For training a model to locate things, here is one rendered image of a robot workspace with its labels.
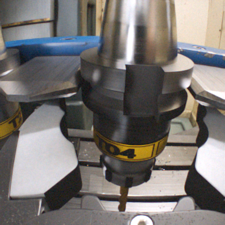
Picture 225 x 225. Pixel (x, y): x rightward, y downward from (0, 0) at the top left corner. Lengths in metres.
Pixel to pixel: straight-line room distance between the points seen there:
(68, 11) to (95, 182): 0.61
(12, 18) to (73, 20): 0.26
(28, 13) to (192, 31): 0.87
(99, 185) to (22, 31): 0.64
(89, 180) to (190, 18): 0.99
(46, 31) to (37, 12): 0.09
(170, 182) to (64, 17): 0.68
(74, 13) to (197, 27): 0.72
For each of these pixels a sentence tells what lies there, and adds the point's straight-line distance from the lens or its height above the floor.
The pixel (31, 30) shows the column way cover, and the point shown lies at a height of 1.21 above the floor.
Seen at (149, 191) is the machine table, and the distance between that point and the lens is 0.43.
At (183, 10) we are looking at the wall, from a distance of 1.13.
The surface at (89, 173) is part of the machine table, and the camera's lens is 0.46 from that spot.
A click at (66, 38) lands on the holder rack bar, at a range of 0.17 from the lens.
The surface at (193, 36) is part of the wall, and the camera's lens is 1.15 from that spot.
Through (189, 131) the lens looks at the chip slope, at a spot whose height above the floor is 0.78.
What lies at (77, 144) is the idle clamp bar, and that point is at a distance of 0.44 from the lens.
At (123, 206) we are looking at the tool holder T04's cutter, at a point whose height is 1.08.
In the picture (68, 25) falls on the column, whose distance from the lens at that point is 0.76.
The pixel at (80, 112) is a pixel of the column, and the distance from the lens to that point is 0.84.
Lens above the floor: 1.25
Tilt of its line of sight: 30 degrees down
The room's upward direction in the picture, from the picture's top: 2 degrees clockwise
